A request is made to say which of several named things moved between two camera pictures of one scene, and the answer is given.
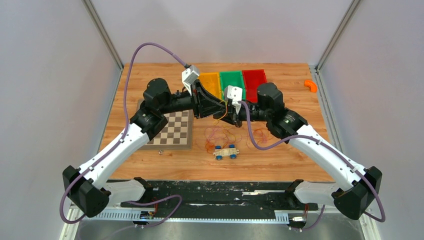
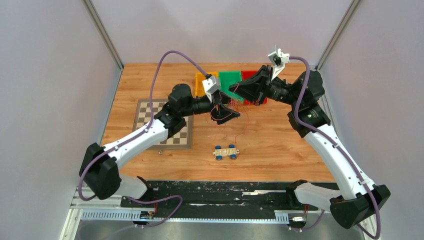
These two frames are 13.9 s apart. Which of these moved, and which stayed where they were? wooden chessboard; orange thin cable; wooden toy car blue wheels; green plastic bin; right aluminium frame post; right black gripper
Moved: orange thin cable; right black gripper
Stayed: wooden chessboard; green plastic bin; right aluminium frame post; wooden toy car blue wheels
